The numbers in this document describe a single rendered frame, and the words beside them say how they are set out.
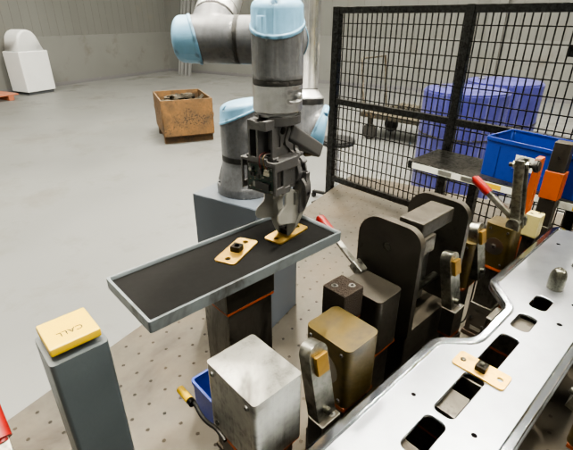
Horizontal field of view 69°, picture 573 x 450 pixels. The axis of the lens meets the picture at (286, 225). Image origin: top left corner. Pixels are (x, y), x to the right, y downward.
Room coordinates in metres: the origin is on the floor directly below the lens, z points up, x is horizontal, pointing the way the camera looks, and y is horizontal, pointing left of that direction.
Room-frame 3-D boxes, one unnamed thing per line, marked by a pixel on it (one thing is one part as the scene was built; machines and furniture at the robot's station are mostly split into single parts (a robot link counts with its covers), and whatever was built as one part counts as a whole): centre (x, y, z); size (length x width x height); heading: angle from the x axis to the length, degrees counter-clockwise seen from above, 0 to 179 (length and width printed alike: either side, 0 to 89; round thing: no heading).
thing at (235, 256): (0.61, 0.08, 1.17); 0.08 x 0.04 x 0.01; 157
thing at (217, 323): (0.59, 0.08, 0.92); 0.10 x 0.08 x 0.45; 133
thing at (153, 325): (0.59, 0.08, 1.16); 0.37 x 0.14 x 0.02; 133
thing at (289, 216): (0.64, 0.00, 1.21); 0.06 x 0.03 x 0.09; 142
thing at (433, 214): (0.72, -0.25, 0.95); 0.18 x 0.13 x 0.49; 133
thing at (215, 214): (1.04, 0.11, 0.90); 0.20 x 0.20 x 0.40; 59
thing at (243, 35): (0.75, 0.02, 1.47); 0.11 x 0.11 x 0.08; 84
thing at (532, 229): (0.96, -0.63, 0.88); 0.04 x 0.04 x 0.37; 43
